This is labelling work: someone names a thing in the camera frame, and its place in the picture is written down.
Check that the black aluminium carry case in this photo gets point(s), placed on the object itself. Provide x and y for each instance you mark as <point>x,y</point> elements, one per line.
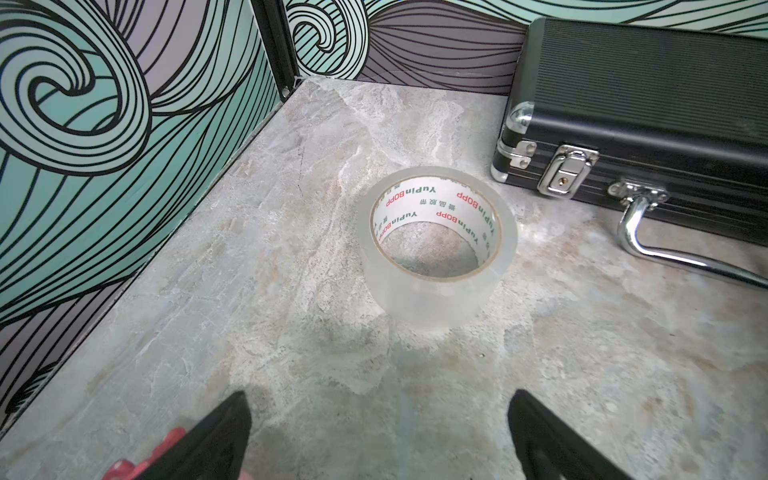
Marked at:
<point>652,122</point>

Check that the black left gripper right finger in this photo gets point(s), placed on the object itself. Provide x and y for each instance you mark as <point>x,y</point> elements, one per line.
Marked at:
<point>547,448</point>

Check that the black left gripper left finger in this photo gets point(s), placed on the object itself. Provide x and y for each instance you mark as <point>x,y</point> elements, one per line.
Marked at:
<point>213,449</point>

